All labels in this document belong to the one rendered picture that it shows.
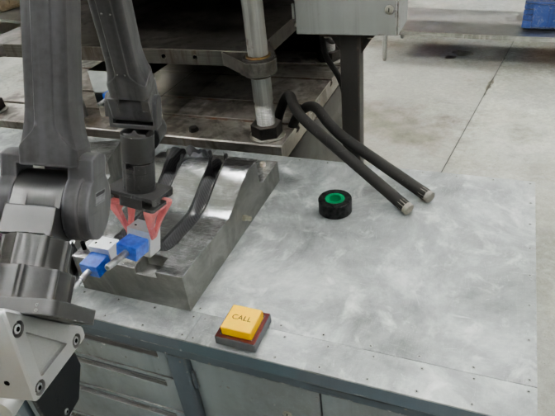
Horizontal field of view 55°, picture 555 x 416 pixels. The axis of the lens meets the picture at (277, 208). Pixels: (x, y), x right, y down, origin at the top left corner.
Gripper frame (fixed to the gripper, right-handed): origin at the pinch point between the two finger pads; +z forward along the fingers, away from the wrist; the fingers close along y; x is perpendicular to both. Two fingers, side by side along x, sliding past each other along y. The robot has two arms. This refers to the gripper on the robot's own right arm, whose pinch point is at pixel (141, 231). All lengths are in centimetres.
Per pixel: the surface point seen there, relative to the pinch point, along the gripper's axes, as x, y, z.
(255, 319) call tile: 1.4, -24.5, 11.1
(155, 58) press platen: -78, 45, -12
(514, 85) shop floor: -331, -81, 31
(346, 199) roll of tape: -40, -30, 3
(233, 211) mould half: -22.3, -8.7, 4.0
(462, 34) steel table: -359, -38, 7
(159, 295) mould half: -0.7, -3.1, 14.2
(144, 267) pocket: -3.0, 1.8, 10.4
